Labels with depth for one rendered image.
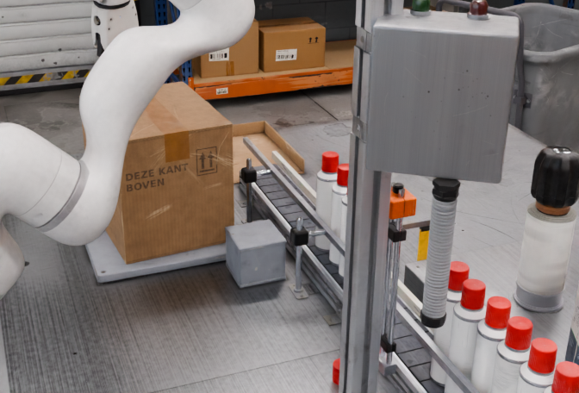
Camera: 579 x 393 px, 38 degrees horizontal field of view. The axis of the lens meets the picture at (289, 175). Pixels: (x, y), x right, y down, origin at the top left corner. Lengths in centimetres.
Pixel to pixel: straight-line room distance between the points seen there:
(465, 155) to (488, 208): 100
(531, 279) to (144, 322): 71
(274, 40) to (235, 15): 377
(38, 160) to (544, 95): 268
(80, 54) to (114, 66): 422
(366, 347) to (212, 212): 59
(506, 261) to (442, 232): 66
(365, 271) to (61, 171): 46
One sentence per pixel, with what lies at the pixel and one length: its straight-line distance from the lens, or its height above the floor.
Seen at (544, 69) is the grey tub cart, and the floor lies 72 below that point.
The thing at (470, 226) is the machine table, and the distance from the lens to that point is 195.
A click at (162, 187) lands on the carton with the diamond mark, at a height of 101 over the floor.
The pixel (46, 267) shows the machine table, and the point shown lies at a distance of 180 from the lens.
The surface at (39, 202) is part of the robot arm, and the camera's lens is 125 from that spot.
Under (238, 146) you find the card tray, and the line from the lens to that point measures 231.
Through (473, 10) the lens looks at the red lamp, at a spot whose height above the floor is 148.
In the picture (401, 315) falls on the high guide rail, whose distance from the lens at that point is 137.
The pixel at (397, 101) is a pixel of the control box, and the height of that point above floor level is 138.
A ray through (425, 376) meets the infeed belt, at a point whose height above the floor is 88.
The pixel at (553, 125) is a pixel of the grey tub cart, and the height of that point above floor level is 44.
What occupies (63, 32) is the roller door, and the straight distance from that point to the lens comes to 543.
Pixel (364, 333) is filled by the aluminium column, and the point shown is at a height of 100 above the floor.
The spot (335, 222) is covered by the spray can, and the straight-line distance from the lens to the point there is 160.
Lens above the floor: 172
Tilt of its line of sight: 25 degrees down
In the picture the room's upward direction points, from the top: 1 degrees clockwise
